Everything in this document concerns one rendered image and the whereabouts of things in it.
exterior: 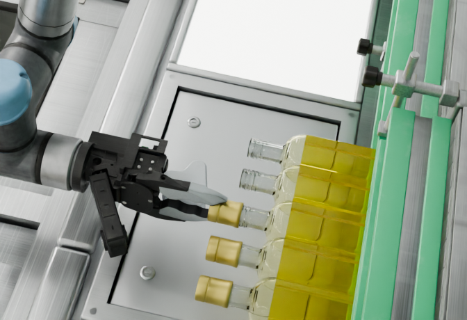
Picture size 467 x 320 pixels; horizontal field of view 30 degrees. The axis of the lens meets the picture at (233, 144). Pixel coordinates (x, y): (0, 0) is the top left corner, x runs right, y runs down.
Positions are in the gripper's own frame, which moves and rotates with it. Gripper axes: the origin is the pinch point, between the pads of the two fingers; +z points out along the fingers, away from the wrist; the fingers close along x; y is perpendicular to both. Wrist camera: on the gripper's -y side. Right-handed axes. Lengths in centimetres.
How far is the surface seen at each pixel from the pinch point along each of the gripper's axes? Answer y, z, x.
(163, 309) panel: -10.4, -4.5, 12.7
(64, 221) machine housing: 0.0, -22.8, 13.4
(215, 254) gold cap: -7.1, 1.5, -0.9
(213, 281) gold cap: -11.1, 2.2, -1.4
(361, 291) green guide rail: -10.3, 20.4, -6.2
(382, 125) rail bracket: 16.5, 20.2, -4.9
